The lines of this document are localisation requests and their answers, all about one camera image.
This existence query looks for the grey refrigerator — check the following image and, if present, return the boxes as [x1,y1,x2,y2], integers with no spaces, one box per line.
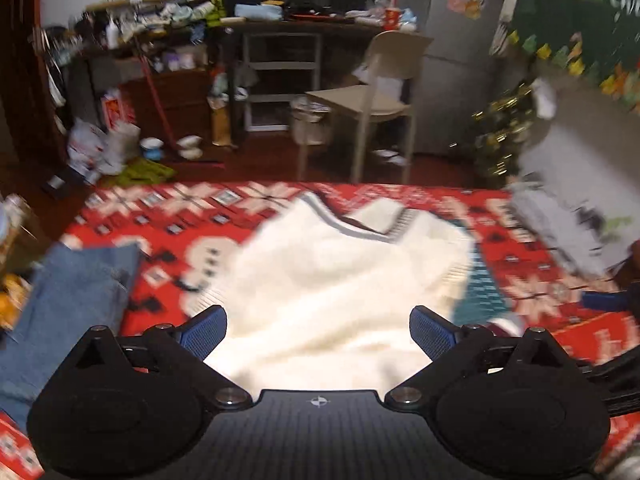
[397,0,526,156]

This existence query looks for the green Christmas banner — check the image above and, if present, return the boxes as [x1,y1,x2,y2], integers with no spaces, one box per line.
[500,0,640,106]

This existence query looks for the red patterned blanket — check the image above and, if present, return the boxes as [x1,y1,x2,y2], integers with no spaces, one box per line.
[0,180,640,480]

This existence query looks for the white plastic bag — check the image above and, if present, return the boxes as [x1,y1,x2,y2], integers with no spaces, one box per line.
[67,117,141,176]

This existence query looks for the green floor cloth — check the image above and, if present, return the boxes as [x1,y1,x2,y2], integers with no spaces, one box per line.
[120,157,176,186]

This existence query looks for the grey hoodie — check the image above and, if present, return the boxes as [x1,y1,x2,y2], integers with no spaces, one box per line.
[505,170,640,281]

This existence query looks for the red and white box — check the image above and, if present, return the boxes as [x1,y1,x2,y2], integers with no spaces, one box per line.
[101,91,135,128]

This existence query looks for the cluttered wooden shelf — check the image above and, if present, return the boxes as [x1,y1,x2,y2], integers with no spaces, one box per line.
[85,0,231,61]

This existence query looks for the dark desk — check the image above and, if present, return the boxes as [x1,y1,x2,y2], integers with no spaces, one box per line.
[220,7,401,151]

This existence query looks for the light blue pouch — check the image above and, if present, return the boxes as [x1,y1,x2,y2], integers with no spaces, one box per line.
[234,4,286,21]

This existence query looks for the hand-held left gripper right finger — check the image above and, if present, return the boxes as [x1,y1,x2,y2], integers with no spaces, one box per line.
[385,305,576,412]

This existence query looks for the white knit sweater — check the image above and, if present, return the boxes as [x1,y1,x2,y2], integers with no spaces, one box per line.
[205,192,476,396]

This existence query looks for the trash bin with white liner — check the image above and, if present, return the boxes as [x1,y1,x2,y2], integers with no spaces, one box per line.
[290,96,333,146]

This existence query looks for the green cutting mat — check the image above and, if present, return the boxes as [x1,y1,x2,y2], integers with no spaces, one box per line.
[452,245,511,331]

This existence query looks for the wooden door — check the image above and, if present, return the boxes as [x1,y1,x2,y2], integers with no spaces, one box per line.
[0,0,68,171]

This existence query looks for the red handled broom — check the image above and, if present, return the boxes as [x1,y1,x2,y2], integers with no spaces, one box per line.
[135,35,223,166]

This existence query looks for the blue jeans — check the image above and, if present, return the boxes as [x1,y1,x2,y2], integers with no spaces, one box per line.
[0,242,143,431]

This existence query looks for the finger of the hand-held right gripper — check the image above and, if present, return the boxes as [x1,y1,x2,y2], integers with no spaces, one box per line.
[575,347,640,416]
[580,287,636,313]

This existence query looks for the white drawer rack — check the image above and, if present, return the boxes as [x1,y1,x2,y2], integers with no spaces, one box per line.
[242,32,321,133]

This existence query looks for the beige chair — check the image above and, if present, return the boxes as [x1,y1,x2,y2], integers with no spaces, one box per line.
[297,30,433,183]

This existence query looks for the wooden drawer cabinet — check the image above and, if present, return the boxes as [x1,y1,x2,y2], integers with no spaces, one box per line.
[117,67,213,148]

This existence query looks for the gold tinsel Christmas tree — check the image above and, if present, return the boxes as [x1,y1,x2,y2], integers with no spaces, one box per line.
[470,80,538,176]

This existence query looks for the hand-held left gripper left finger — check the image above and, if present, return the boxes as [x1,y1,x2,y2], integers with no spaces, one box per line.
[60,305,253,411]

